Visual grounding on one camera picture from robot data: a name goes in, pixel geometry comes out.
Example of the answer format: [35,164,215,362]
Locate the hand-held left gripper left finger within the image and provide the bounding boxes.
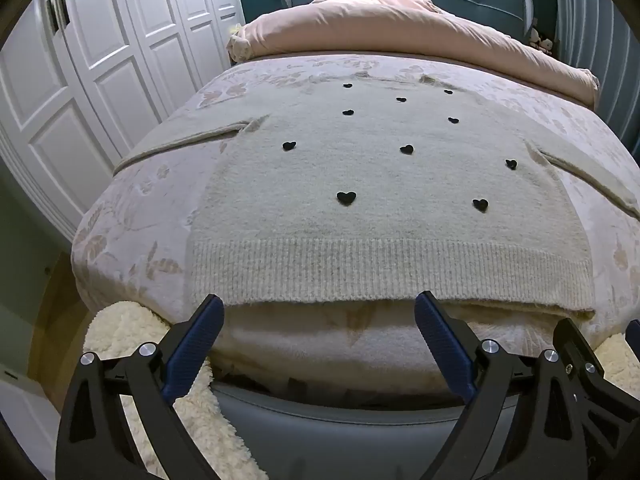
[56,292,225,480]

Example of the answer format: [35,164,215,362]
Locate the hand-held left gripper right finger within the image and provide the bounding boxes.
[414,290,578,480]

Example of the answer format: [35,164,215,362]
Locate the cream knit sweater black hearts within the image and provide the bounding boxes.
[114,72,640,322]

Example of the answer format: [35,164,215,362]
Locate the bed with floral bedspread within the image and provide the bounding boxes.
[70,52,640,406]

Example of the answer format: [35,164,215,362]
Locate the grey-blue bed footboard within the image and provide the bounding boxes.
[212,382,481,480]

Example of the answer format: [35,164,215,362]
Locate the white panelled wardrobe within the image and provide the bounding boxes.
[0,0,246,243]

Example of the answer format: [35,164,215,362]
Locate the plush toys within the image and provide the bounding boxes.
[527,25,557,56]

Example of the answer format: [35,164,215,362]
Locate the blue-grey curtain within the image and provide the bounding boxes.
[552,0,640,156]

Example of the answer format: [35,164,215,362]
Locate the pink duvet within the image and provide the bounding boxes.
[226,0,601,108]

